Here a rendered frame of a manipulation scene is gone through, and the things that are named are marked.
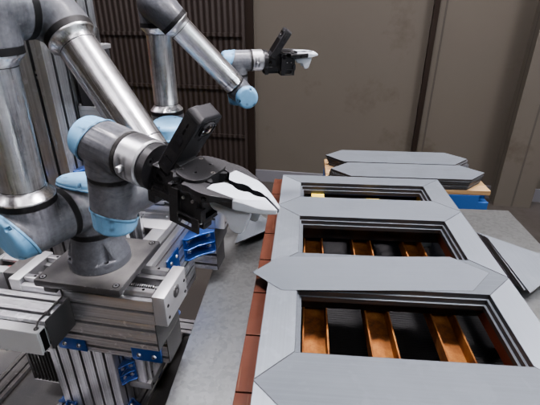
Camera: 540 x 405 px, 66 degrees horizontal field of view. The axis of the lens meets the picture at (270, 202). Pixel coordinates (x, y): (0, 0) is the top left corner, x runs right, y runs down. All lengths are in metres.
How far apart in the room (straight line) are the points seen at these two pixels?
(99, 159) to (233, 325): 0.88
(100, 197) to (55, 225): 0.28
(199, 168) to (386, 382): 0.69
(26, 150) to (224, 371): 0.78
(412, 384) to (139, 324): 0.67
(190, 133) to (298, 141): 3.45
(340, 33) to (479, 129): 1.45
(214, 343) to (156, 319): 0.32
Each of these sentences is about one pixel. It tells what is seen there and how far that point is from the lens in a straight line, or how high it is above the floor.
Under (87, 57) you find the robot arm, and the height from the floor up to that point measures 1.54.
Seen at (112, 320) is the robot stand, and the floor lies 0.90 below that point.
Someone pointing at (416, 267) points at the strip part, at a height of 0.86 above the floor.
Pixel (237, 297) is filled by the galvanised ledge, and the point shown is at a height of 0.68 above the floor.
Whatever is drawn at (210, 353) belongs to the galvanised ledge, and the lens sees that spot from 1.33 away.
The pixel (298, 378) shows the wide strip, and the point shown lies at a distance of 1.02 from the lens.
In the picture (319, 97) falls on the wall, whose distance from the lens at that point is 3.83.
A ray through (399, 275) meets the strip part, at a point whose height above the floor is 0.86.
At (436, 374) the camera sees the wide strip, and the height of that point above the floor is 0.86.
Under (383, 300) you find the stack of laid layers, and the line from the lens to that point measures 1.31.
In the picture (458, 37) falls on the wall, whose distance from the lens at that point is 3.84.
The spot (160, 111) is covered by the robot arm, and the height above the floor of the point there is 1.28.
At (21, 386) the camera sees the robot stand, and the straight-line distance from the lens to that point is 2.12.
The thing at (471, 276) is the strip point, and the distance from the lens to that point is 1.44.
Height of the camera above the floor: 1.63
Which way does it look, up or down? 26 degrees down
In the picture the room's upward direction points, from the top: straight up
